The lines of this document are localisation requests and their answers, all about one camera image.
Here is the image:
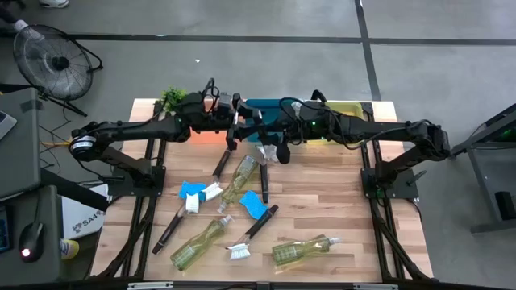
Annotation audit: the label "blue cellulose sponge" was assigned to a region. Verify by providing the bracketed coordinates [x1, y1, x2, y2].
[178, 180, 207, 202]
[238, 189, 268, 221]

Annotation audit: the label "black frame bar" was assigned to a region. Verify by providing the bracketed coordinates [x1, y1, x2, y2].
[86, 275, 436, 290]

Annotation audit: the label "black floor fan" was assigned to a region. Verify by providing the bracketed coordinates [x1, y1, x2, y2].
[11, 23, 104, 118]

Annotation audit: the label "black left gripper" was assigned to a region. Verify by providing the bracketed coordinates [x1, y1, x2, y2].
[192, 90, 265, 152]

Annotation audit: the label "black desk leg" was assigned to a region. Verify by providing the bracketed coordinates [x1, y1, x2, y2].
[39, 167, 110, 213]

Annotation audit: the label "black table frame rails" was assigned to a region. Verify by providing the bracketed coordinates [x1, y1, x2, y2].
[360, 102, 435, 282]
[86, 100, 167, 280]

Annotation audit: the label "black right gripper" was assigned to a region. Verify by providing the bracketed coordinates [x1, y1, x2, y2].
[237, 102, 307, 165]

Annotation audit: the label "grey metal stand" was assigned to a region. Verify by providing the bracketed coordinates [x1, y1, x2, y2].
[450, 103, 516, 235]

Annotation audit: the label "grey desk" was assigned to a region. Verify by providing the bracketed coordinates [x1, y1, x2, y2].
[0, 184, 65, 286]
[0, 87, 42, 201]

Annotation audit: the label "black handled white dish brush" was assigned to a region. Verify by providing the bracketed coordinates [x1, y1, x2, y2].
[151, 193, 202, 255]
[256, 143, 279, 205]
[200, 147, 234, 202]
[225, 204, 280, 262]

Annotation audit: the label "blue plastic bin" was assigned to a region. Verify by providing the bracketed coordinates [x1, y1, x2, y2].
[243, 98, 306, 144]

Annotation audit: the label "green dish soap pump bottle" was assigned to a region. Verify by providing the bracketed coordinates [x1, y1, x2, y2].
[272, 234, 343, 267]
[216, 154, 260, 214]
[169, 214, 235, 271]

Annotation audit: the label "white cardboard box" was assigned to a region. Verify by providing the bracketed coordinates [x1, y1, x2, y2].
[60, 183, 110, 241]

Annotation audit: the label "silver metal bracket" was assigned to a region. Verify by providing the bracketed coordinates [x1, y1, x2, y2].
[352, 283, 399, 290]
[127, 281, 174, 290]

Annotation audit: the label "black floor cables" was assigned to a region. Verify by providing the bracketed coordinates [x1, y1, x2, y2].
[38, 120, 73, 170]

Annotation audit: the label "black computer green lights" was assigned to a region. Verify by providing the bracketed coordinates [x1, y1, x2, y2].
[489, 126, 516, 143]

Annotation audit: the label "grey laptop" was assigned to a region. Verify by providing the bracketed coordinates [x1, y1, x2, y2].
[0, 110, 18, 141]

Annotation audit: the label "small green potted plant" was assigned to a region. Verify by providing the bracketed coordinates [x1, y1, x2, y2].
[160, 86, 189, 114]

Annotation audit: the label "orange plastic bin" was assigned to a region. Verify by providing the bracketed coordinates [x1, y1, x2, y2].
[183, 98, 245, 145]

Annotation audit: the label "yellow plastic bin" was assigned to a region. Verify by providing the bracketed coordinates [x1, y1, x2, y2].
[305, 101, 366, 146]

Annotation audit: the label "small black box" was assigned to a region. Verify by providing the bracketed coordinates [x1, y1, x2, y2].
[494, 191, 516, 222]

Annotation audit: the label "black computer mouse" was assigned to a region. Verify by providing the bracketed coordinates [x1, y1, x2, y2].
[18, 221, 45, 263]

